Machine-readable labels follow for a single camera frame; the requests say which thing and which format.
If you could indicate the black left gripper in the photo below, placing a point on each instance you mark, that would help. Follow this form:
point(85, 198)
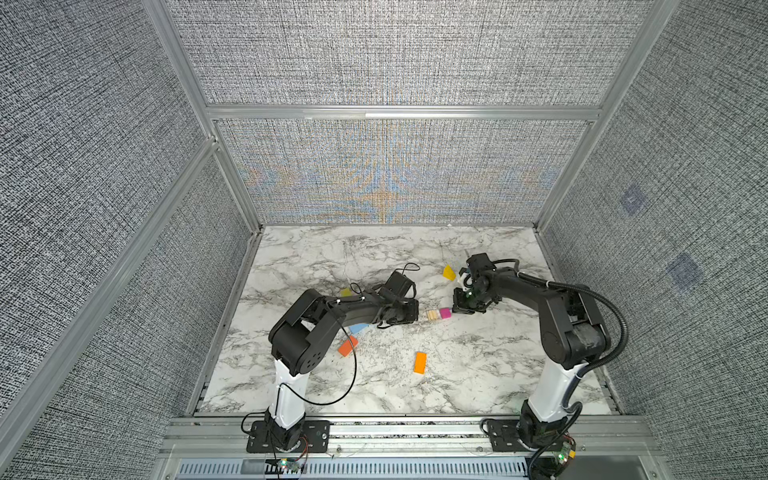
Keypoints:
point(413, 314)

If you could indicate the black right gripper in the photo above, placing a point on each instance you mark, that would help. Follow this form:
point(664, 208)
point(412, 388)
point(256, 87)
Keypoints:
point(459, 306)

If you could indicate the orange wooden block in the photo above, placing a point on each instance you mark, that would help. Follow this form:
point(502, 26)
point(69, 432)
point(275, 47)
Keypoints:
point(420, 361)

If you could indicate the light blue wooden block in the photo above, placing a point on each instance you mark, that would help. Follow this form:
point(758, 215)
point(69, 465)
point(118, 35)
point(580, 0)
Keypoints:
point(356, 329)

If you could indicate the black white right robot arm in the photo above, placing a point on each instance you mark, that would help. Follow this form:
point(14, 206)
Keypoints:
point(572, 335)

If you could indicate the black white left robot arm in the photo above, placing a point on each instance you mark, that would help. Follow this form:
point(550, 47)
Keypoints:
point(304, 335)

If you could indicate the red wooden block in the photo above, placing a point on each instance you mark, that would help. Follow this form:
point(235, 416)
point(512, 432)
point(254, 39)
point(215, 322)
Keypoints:
point(348, 346)

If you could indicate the yellow wooden wedge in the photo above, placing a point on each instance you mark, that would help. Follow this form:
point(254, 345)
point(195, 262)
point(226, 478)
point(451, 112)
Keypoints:
point(449, 273)

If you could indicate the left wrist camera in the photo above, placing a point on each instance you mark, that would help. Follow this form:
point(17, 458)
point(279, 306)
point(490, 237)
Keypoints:
point(399, 283)

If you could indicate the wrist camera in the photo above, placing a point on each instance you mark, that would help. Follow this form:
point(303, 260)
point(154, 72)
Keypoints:
point(480, 264)
point(399, 283)

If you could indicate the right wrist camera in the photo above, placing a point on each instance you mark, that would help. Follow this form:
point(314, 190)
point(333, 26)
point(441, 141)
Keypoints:
point(480, 264)

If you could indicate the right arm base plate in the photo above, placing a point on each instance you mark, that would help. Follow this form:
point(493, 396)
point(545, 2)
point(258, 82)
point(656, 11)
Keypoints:
point(513, 435)

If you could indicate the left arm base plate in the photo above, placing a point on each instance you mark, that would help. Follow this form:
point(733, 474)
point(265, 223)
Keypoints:
point(306, 436)

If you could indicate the aluminium front rail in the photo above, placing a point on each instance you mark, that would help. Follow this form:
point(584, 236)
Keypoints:
point(405, 436)

